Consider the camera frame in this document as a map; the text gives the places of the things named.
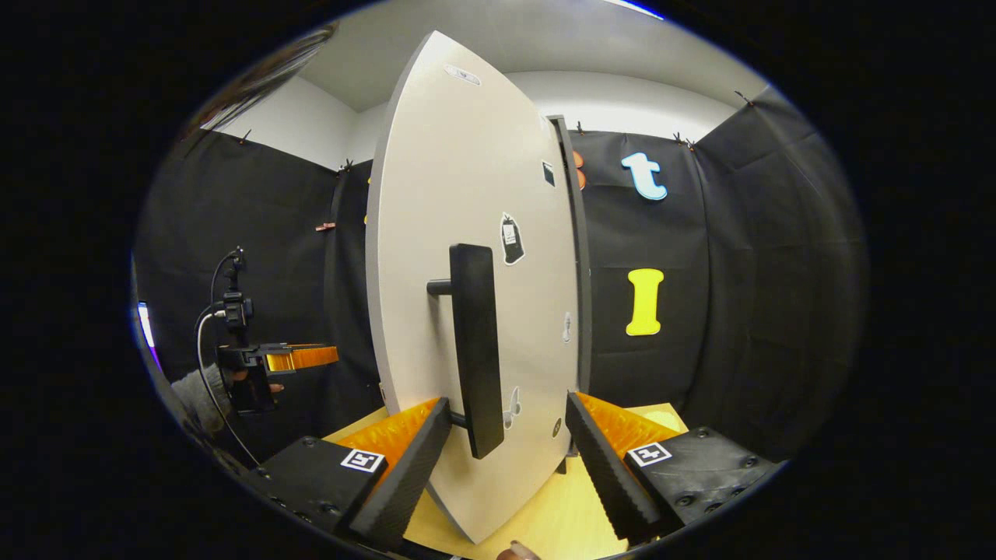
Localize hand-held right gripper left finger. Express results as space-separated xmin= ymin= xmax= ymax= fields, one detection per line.
xmin=249 ymin=397 xmax=454 ymax=547

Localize beige cabinet door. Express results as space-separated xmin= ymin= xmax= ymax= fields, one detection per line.
xmin=366 ymin=31 xmax=581 ymax=544

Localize person's hair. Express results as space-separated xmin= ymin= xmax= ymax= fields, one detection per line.
xmin=183 ymin=23 xmax=339 ymax=141

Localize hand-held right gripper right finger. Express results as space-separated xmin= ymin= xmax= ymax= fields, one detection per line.
xmin=564 ymin=391 xmax=781 ymax=547

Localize black cabinet door handle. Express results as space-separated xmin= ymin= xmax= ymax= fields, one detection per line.
xmin=426 ymin=243 xmax=506 ymax=460

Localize black backdrop cloth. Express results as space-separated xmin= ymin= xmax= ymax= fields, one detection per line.
xmin=132 ymin=86 xmax=871 ymax=467

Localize black cable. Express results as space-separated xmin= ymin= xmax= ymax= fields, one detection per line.
xmin=195 ymin=247 xmax=262 ymax=467

